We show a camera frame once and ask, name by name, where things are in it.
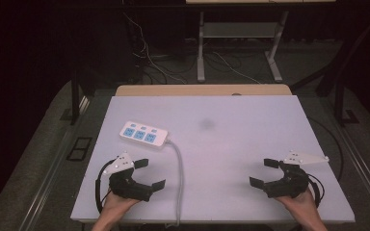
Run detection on grey metal desk frame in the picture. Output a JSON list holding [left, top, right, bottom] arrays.
[[196, 10, 290, 84]]

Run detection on white power strip blue sockets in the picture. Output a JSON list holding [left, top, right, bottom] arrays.
[[119, 120, 170, 148]]

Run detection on black floor cable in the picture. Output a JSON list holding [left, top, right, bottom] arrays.
[[306, 115, 345, 182]]

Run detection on wooden table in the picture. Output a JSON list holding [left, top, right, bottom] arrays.
[[115, 84, 293, 97]]

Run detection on grey power strip cable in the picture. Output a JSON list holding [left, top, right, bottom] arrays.
[[164, 137, 186, 229]]

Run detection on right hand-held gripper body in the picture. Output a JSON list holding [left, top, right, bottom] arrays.
[[263, 150, 330, 199]]

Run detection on person's left hand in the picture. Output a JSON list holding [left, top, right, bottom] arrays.
[[99, 190, 142, 223]]

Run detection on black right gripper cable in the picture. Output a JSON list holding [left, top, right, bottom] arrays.
[[305, 172, 326, 209]]

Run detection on white floor cable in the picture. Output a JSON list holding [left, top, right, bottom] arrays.
[[123, 13, 189, 86]]

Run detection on black metal stand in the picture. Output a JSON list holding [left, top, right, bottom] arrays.
[[290, 13, 370, 127]]

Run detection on person's right hand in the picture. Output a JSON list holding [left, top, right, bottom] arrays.
[[275, 188, 320, 223]]

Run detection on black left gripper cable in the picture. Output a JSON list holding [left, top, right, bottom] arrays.
[[94, 158, 118, 215]]

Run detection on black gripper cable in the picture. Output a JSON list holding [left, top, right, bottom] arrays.
[[94, 158, 118, 215], [305, 172, 326, 209]]

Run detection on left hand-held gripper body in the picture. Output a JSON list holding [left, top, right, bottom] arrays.
[[102, 151, 154, 203]]

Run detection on black rectangular floor frame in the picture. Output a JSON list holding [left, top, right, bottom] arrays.
[[66, 136, 93, 162]]

